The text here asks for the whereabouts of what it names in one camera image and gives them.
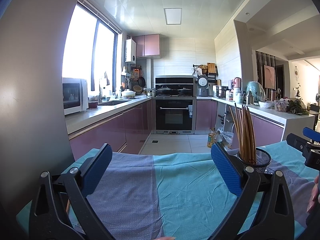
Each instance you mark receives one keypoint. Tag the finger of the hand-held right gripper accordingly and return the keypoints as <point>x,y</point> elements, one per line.
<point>297,142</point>
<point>312,135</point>

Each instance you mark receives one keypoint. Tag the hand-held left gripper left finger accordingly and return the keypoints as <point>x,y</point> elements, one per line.
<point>97,170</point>

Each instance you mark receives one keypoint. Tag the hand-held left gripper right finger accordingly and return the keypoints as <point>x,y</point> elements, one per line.
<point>225,166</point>

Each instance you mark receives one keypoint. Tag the bunch of wooden chopsticks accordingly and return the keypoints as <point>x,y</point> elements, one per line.
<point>246,135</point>

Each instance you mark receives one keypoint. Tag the black mesh utensil holder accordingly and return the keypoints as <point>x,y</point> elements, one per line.
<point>262,158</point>

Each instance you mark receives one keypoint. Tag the person's right hand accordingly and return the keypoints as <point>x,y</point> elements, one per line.
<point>313,195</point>

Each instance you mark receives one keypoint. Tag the person's left hand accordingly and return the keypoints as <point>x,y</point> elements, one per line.
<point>166,238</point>

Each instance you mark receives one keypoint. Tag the clear plastic bag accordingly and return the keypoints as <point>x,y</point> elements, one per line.
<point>227,140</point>

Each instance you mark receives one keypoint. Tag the yellow cooking oil bottle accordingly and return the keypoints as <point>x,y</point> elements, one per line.
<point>218,138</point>
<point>210,139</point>

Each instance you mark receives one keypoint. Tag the leafy green vegetables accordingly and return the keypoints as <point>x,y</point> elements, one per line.
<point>298,107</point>

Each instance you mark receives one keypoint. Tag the pink base cabinets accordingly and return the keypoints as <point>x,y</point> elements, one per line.
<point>110,132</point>
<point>267,130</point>

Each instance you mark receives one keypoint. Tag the clear plastic container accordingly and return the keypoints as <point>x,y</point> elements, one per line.
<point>280,106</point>

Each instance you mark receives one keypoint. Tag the teal grey printed tablecloth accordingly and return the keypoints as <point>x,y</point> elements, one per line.
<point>185,185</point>

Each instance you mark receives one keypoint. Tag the white bowl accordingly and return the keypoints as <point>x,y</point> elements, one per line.
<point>266,104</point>

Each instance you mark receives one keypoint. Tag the dark red bowl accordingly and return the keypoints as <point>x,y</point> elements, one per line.
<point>92,105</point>

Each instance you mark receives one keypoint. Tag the steel thermos bottle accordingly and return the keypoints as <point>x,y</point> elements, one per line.
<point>249,98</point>

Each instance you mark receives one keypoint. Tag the light green air fryer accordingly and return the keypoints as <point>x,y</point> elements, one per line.
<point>256,90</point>

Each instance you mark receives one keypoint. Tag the black built-in stove oven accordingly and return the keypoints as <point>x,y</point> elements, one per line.
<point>174,113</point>

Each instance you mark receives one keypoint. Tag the stainless steel pot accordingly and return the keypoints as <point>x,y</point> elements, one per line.
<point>221,91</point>

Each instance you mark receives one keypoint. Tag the steel sink faucet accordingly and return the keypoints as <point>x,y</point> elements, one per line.
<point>100,92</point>

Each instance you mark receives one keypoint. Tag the white countertop oven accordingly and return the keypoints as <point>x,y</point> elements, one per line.
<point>75,95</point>

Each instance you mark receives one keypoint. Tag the white casserole pot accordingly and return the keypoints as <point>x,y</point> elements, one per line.
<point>128,94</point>

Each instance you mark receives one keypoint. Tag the white rice cooker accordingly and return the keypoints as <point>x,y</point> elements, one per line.
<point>203,85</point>

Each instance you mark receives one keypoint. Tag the pink electric kettle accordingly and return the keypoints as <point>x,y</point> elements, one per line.
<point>237,82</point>

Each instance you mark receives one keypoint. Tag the black lidded wok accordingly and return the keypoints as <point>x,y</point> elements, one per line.
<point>184,91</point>
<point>164,90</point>

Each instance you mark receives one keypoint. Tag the steel kettle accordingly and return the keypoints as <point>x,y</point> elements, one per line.
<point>151,92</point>

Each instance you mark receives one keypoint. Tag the wooden cutting board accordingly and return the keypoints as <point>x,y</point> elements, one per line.
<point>211,68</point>

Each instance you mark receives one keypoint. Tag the hanging black frying pan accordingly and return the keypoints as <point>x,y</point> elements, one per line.
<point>141,81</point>

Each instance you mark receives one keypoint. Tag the grey refrigerator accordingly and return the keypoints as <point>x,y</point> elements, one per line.
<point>32,80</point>

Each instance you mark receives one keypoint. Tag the white water heater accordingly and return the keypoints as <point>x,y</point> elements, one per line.
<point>130,50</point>

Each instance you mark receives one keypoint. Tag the kitchen window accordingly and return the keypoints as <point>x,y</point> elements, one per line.
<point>80,45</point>

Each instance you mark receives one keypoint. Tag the ceiling light panel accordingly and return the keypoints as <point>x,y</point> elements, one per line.
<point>173,16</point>

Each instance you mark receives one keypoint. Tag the pink wall picture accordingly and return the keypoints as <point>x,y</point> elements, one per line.
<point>269,77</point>

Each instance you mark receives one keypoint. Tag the pink wall cabinet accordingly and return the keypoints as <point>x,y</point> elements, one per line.
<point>147,45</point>

